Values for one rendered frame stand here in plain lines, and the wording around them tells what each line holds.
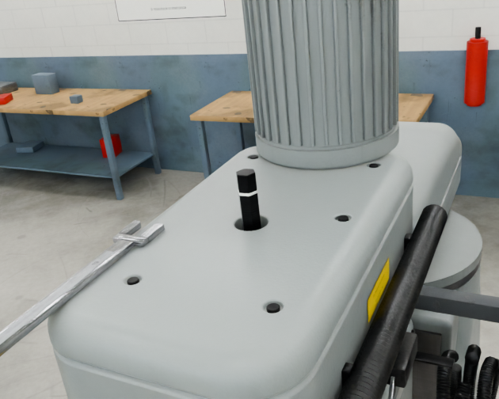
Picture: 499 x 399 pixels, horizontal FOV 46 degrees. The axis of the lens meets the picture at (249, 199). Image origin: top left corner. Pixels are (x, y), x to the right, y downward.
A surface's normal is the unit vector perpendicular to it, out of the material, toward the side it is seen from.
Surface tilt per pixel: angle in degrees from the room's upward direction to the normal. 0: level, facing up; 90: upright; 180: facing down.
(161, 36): 90
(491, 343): 0
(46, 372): 0
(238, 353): 9
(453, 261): 0
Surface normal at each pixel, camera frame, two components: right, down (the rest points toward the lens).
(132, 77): -0.44, 0.42
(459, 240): -0.11, -0.91
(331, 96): -0.01, 0.42
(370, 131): 0.46, 0.33
